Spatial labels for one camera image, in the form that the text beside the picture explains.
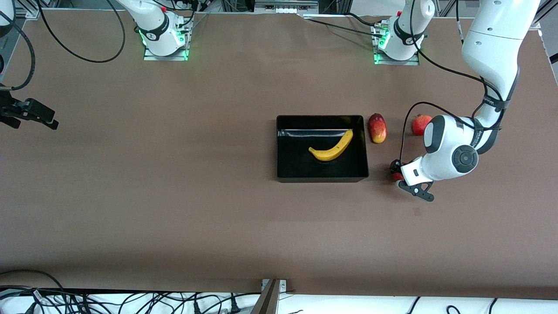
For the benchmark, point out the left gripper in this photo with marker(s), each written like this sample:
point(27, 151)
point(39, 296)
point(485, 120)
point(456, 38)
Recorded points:
point(395, 166)

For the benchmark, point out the red yellow apple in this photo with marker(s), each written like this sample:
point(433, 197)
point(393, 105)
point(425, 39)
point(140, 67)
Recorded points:
point(396, 176)

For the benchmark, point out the yellow banana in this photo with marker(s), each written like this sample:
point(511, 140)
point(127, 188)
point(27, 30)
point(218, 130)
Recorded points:
point(333, 152)

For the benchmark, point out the black rectangular plastic box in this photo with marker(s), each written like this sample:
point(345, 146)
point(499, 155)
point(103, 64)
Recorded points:
point(322, 174)

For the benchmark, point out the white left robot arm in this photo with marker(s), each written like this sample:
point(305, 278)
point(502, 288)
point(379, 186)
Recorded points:
point(492, 39)

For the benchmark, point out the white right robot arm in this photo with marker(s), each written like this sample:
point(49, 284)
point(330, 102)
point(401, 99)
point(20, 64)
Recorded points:
point(157, 30)

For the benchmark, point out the red yellow mango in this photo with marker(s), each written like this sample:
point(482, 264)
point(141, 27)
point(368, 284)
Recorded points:
point(377, 128)

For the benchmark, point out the red pomegranate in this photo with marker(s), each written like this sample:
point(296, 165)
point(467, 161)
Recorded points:
point(419, 126)

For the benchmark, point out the dark teal object at edge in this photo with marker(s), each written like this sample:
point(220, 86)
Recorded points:
point(30, 270)

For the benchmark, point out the silver metal strip device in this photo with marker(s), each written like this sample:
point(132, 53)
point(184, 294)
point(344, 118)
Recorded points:
point(285, 6)

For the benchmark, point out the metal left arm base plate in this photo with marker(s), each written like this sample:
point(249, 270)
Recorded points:
point(412, 63)

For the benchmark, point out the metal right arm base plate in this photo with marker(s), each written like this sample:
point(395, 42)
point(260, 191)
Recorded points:
point(150, 57)

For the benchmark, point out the silver pole bracket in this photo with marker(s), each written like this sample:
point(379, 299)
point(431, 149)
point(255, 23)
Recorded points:
point(283, 285)

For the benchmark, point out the dark grey camera pole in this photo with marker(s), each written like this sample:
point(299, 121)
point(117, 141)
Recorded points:
point(267, 301)

